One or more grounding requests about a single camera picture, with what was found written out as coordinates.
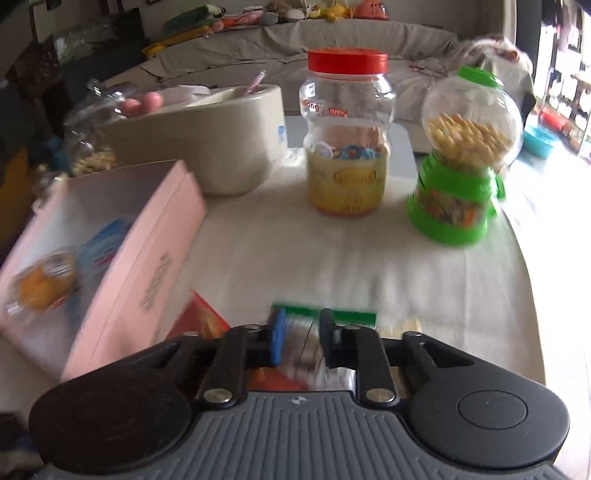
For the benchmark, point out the pink egg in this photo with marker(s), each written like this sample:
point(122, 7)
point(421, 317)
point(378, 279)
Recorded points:
point(131, 106)
point(151, 101)

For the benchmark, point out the glass jar with nuts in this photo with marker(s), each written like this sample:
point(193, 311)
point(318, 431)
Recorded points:
point(92, 157)

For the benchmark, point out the long yellow plush toy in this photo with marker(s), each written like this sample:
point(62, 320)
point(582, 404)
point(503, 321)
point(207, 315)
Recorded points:
point(180, 41)

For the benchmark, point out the white tablecloth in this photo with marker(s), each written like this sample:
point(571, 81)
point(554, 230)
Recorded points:
point(323, 267)

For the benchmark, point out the metal shoe rack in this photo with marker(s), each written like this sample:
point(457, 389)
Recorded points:
point(572, 92)

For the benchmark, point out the red basin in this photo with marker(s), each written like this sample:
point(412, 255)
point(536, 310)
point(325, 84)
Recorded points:
point(556, 121)

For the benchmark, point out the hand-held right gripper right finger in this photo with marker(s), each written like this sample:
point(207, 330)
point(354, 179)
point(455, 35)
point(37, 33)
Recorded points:
point(325, 337)

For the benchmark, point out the pink plush toy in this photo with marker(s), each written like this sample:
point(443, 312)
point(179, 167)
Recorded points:
point(238, 21)

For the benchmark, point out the plastic jar red lid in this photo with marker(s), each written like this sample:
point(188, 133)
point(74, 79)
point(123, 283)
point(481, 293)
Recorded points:
point(346, 152)

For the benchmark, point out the large beige tub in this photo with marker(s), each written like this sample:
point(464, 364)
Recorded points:
point(207, 147)

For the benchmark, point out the blue thermos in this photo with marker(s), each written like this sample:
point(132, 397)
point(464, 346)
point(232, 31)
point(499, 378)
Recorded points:
point(54, 154)

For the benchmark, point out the blue basin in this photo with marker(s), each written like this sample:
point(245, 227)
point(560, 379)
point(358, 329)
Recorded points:
point(540, 143)

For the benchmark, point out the green candy dispenser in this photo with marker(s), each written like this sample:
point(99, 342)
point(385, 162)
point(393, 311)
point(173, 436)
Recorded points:
point(457, 203)

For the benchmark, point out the blue white snack packet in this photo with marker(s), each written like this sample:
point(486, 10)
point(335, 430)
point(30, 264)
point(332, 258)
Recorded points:
point(104, 244)

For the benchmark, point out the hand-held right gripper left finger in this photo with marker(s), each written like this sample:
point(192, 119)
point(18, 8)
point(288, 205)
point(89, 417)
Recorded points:
point(278, 337)

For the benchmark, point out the pink white blanket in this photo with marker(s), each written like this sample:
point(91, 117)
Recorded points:
point(475, 55)

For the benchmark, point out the large red snack packet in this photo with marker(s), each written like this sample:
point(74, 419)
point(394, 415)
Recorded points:
point(203, 318)

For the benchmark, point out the orange plush toy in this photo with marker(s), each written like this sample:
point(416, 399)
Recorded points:
point(371, 10)

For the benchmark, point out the grey covered sofa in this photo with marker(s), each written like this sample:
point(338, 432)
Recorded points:
point(323, 39)

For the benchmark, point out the clear bun packet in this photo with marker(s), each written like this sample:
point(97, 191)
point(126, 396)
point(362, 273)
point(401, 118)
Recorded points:
point(44, 284)

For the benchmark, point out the pink plastic stick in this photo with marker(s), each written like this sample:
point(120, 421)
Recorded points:
point(257, 82)

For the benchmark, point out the pink cardboard box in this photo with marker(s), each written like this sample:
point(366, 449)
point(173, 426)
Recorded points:
point(138, 277)

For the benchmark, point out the yellow duck plush toy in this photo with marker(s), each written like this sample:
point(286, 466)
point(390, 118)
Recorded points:
point(328, 11)

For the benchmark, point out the grey plush toy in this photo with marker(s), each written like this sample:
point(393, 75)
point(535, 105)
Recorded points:
point(281, 11)

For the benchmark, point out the green plush toy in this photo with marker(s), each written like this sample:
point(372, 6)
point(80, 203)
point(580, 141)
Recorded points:
point(194, 18)

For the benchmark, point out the green white snack packet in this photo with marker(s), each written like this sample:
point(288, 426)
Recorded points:
point(302, 332)

